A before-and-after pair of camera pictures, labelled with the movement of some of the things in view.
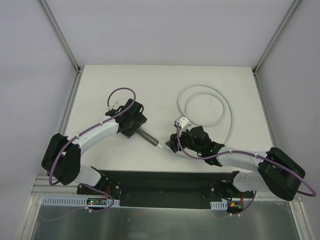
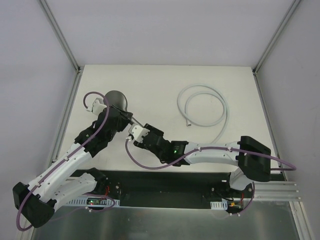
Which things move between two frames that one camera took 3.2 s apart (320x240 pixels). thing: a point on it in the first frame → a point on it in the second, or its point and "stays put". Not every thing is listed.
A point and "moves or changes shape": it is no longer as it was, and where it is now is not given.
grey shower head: (147, 136) moves or changes shape
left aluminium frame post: (61, 37) stays put
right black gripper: (175, 143) → (151, 131)
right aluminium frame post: (287, 16) stays put
